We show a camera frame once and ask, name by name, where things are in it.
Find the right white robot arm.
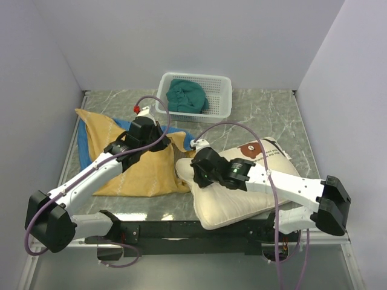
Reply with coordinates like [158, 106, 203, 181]
[190, 147, 351, 241]

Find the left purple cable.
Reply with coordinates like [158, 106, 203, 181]
[24, 95, 171, 268]

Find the aluminium frame rail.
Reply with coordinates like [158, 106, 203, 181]
[309, 228, 351, 245]

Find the cream pillow with bear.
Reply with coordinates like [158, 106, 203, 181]
[175, 137, 300, 231]

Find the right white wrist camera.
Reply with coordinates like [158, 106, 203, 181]
[190, 139, 210, 154]

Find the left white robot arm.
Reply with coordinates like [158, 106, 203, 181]
[24, 117, 170, 255]

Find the white plastic basket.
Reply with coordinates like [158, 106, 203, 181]
[157, 72, 232, 123]

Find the green cloth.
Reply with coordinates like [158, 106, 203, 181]
[166, 79, 209, 114]

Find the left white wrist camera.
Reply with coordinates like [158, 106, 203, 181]
[133, 105, 156, 124]

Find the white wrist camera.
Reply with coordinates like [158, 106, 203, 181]
[133, 105, 156, 124]
[190, 139, 210, 154]

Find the blue yellow Pikachu pillowcase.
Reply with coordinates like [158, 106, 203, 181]
[74, 108, 197, 198]

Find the black base bar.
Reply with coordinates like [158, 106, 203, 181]
[84, 219, 291, 262]

